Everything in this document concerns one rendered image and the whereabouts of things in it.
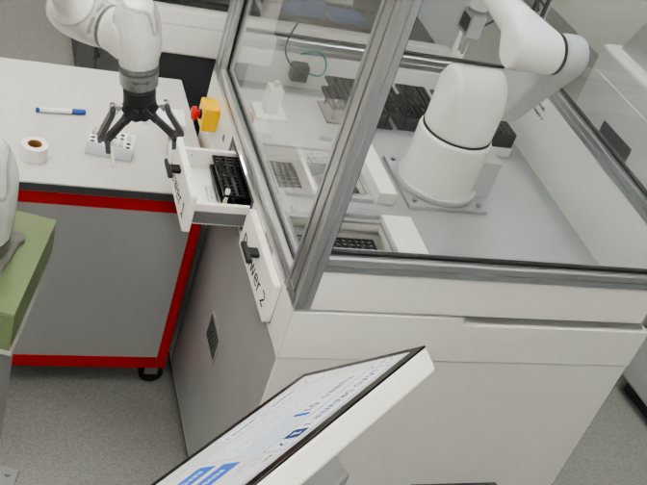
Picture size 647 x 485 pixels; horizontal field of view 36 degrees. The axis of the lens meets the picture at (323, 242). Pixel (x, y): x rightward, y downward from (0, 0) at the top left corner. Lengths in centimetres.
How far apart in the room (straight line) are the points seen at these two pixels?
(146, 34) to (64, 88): 86
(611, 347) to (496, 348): 33
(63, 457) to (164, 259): 63
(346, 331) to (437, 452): 57
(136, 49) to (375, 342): 83
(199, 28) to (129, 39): 103
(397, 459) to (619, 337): 64
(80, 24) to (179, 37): 98
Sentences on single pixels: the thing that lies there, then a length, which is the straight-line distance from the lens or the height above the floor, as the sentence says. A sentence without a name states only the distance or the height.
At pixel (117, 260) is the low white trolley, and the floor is 51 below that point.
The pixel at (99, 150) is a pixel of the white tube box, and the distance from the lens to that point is 279.
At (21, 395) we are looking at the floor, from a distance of 315.
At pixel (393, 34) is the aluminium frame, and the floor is 160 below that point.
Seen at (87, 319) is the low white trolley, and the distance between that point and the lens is 299.
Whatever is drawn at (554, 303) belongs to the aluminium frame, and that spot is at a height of 100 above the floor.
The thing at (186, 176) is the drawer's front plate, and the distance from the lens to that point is 249.
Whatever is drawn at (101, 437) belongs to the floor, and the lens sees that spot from 307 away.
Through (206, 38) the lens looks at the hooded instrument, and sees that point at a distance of 329.
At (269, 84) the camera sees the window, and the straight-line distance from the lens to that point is 249.
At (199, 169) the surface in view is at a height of 84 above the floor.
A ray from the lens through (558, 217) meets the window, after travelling 225.
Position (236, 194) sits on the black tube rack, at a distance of 252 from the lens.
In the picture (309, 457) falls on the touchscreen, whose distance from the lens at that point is 154.
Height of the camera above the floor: 229
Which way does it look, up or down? 35 degrees down
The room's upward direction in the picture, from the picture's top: 20 degrees clockwise
